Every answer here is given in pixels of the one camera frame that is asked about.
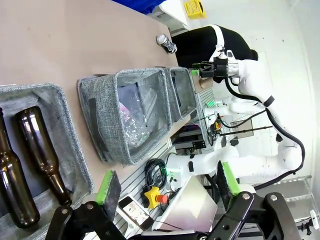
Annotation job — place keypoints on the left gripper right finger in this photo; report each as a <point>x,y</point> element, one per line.
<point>226,185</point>

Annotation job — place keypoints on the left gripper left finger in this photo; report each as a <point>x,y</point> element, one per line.
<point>110,192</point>

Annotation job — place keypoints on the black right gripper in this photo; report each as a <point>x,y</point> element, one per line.
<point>217,68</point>

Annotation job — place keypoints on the clear bottle with pink label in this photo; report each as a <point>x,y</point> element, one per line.
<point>125,110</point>

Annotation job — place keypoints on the brown glass bottle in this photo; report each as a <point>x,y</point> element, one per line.
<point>12,180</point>
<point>37,140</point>

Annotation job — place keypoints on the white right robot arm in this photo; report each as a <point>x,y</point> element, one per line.
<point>250,165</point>

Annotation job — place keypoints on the crushed black can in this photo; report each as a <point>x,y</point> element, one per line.
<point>166,44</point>

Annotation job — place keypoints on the grey basket with can sign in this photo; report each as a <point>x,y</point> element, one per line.
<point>175,107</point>

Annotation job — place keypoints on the grey basket with bottle sign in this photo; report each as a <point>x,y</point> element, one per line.
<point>67,130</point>

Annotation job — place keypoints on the grey basket with plastic sign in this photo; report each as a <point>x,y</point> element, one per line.
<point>107,100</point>

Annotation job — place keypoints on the person in black clothing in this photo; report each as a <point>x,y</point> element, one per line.
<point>197,45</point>

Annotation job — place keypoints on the smartphone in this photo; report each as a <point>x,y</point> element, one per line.
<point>135,212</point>

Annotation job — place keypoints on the yellow emergency stop box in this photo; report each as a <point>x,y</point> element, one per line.
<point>151,196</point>

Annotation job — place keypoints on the black tripod rod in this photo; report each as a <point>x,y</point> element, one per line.
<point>245,131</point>

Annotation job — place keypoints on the yellow plastic crate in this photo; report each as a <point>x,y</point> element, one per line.
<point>195,8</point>

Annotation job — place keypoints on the white side table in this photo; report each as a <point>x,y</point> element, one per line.
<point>172,12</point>

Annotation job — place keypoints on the person in blue hoodie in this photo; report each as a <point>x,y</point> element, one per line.
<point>150,3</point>

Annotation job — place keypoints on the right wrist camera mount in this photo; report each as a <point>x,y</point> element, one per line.
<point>228,55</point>

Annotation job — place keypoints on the black metal bracket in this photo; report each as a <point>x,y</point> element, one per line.
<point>198,145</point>

